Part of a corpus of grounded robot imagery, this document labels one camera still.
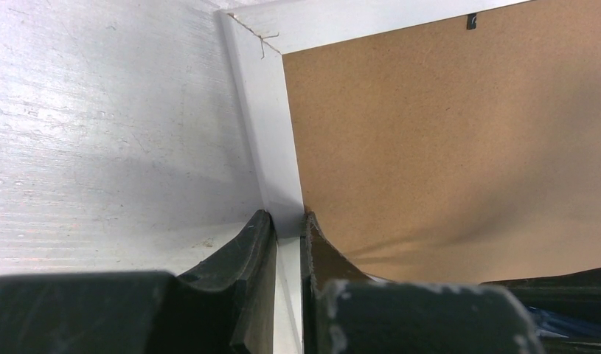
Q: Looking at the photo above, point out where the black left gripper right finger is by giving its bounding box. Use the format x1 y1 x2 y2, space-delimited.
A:
301 212 544 353

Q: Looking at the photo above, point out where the white picture frame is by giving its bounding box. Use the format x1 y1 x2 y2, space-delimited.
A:
219 1 508 353

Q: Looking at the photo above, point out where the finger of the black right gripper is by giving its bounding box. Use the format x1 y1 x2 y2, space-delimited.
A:
489 267 601 353

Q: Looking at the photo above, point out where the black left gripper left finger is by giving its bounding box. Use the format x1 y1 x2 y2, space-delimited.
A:
0 210 277 353

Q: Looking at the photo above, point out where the blue red screwdriver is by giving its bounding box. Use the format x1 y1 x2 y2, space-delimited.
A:
527 306 601 340

